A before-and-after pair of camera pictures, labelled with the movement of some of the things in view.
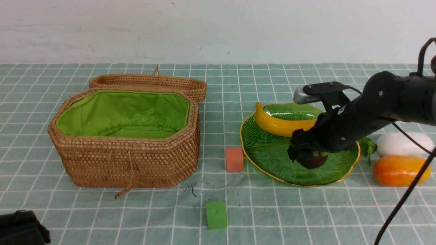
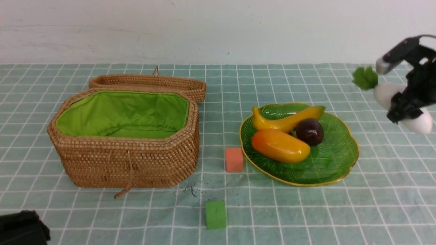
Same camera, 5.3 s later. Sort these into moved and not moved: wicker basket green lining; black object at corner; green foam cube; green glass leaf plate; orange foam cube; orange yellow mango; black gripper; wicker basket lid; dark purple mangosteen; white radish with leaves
Moved: dark purple mangosteen; black gripper; white radish with leaves; orange yellow mango
Not moved: green foam cube; black object at corner; orange foam cube; green glass leaf plate; wicker basket lid; wicker basket green lining
